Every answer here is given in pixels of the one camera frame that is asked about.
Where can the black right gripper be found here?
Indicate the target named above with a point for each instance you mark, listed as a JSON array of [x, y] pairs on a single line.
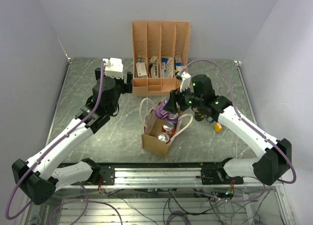
[[175, 97]]

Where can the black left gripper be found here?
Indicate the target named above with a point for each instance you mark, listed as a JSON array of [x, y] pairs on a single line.
[[126, 87]]

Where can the purple soda can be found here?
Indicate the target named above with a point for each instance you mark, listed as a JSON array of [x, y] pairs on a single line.
[[160, 112], [173, 118]]

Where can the brown canvas bag white handles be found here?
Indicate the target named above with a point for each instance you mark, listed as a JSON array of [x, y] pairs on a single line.
[[153, 126]]

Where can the black yellow beverage can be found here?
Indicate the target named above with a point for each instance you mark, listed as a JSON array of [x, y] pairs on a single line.
[[200, 114]]

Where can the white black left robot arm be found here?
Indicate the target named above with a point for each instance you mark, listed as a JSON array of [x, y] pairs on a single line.
[[40, 176]]

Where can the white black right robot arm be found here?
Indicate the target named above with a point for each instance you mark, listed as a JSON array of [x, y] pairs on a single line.
[[273, 156]]

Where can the white red box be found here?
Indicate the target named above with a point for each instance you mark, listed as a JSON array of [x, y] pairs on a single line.
[[141, 70]]

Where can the red cola can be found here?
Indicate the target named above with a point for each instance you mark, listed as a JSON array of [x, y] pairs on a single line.
[[169, 128]]

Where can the silver top red can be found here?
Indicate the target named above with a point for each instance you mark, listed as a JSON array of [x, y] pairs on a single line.
[[163, 137]]

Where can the white box black item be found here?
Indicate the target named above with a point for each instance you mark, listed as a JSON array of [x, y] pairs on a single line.
[[178, 66]]

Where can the white blue packet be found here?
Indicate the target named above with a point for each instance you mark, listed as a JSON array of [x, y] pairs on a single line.
[[167, 68]]

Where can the orange plastic file organizer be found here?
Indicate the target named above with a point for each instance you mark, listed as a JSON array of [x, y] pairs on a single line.
[[164, 40]]

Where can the small yellow block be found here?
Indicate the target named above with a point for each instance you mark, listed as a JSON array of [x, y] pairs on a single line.
[[218, 127]]

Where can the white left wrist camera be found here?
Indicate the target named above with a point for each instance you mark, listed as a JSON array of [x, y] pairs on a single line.
[[113, 68]]

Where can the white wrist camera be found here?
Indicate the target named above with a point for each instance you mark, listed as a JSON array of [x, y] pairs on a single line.
[[185, 79], [113, 68]]

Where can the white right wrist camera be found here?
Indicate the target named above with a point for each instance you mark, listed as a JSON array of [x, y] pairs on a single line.
[[185, 79]]

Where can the aluminium frame rail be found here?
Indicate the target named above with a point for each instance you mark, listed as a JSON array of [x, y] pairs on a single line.
[[141, 175]]

